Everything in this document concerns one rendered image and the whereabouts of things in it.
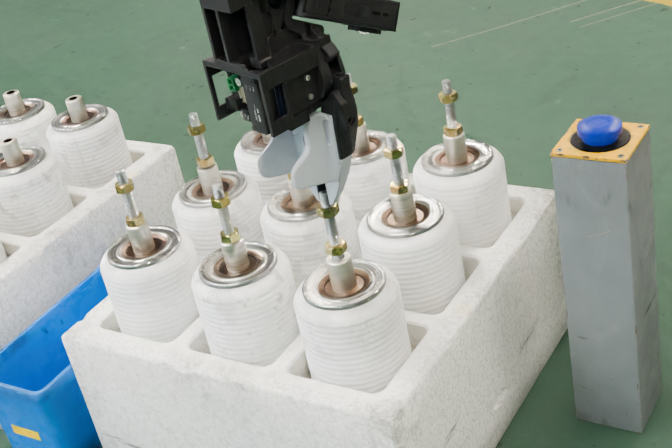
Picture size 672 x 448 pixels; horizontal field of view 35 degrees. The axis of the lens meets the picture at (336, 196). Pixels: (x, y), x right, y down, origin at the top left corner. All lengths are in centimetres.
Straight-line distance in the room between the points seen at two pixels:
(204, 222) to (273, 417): 24
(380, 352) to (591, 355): 24
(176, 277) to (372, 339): 23
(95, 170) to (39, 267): 17
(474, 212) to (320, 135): 29
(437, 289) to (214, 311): 21
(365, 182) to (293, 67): 36
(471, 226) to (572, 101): 72
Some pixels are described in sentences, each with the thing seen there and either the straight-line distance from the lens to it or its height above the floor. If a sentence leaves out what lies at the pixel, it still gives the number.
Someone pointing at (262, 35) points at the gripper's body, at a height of 51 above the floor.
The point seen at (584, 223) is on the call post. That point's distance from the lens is 101.
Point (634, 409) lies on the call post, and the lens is 113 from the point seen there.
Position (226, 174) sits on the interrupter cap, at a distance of 119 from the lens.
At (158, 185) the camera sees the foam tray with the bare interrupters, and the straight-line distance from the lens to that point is 146.
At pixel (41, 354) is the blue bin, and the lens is 131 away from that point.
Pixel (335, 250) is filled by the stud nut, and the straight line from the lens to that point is 93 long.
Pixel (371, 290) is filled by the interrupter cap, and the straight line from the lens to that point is 94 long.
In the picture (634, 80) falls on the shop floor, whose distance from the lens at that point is 186.
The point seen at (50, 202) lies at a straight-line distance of 137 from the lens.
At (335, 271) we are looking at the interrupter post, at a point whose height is 27.
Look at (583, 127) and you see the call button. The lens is 99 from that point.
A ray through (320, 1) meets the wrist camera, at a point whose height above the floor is 51.
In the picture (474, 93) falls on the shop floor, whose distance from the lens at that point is 188.
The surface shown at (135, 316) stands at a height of 20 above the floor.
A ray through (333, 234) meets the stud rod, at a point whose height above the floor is 31.
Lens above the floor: 78
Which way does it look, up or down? 29 degrees down
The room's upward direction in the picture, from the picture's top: 12 degrees counter-clockwise
